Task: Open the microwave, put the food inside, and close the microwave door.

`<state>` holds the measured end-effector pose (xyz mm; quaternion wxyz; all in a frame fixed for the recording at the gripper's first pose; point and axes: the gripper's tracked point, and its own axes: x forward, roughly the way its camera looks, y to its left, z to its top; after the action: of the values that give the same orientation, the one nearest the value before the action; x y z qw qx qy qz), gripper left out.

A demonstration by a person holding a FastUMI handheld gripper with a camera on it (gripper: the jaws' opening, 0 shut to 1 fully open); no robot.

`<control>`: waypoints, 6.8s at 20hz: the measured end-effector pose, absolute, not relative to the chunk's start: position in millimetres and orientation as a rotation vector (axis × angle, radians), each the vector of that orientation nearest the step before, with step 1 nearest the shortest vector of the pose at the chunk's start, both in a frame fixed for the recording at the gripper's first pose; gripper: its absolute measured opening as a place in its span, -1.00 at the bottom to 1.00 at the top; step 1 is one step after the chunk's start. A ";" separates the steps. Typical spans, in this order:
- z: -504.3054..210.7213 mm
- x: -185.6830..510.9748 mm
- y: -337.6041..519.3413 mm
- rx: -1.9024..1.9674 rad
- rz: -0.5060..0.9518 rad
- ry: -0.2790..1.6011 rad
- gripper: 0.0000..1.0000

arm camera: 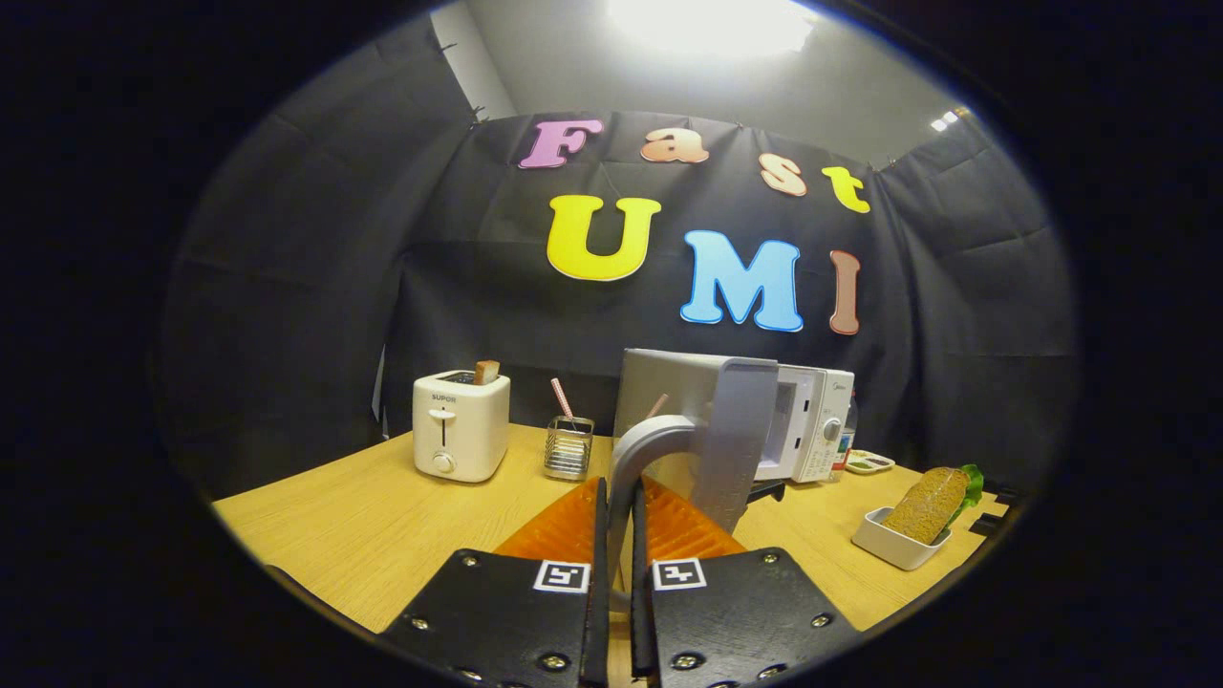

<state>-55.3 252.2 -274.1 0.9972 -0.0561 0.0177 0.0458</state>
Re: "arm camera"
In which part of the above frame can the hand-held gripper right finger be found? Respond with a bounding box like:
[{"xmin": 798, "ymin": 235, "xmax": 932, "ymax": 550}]
[{"xmin": 629, "ymin": 476, "xmax": 861, "ymax": 688}]

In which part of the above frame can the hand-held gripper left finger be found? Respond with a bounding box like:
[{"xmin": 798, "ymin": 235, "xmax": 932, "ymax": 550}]
[{"xmin": 382, "ymin": 476, "xmax": 612, "ymax": 688}]

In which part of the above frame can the white microwave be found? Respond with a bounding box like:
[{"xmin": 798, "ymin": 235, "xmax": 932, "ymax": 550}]
[{"xmin": 611, "ymin": 347, "xmax": 856, "ymax": 613}]

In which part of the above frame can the brown bread lettuce sandwich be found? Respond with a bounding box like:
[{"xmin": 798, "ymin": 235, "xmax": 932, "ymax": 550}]
[{"xmin": 880, "ymin": 464, "xmax": 985, "ymax": 546}]

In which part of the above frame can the metal mesh holder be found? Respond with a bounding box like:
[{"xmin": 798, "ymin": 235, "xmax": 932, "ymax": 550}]
[{"xmin": 544, "ymin": 416, "xmax": 595, "ymax": 482}]

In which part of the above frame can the white toaster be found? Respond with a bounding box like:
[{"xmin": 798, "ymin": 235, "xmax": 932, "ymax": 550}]
[{"xmin": 413, "ymin": 370, "xmax": 512, "ymax": 484}]

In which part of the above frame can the white rectangular dish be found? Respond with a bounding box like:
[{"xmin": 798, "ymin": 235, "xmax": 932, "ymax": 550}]
[{"xmin": 851, "ymin": 506, "xmax": 954, "ymax": 571}]

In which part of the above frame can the large ceiling light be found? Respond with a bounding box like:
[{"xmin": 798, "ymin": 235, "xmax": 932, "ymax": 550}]
[{"xmin": 607, "ymin": 0, "xmax": 818, "ymax": 58}]

